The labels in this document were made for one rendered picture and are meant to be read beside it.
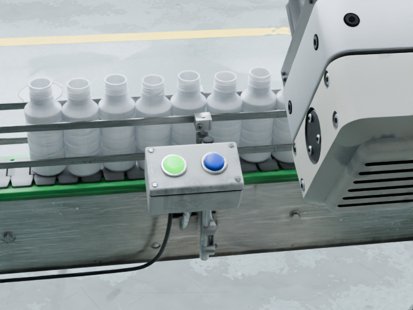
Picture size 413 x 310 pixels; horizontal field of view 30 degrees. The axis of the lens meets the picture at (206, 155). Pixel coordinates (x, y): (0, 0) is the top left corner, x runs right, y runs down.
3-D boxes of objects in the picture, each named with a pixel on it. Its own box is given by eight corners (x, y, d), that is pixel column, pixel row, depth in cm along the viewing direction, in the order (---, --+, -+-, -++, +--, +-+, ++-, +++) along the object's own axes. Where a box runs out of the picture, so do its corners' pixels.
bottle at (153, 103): (141, 152, 136) (138, 69, 127) (174, 156, 135) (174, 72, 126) (133, 171, 131) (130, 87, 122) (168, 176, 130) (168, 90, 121)
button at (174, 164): (182, 158, 115) (183, 153, 114) (185, 175, 113) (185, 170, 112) (162, 160, 115) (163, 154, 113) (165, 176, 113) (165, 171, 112)
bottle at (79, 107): (104, 176, 130) (99, 90, 121) (69, 181, 128) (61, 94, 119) (99, 156, 135) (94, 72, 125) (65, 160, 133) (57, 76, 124)
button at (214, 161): (222, 156, 116) (223, 151, 115) (225, 172, 114) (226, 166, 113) (202, 157, 115) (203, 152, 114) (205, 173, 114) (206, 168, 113)
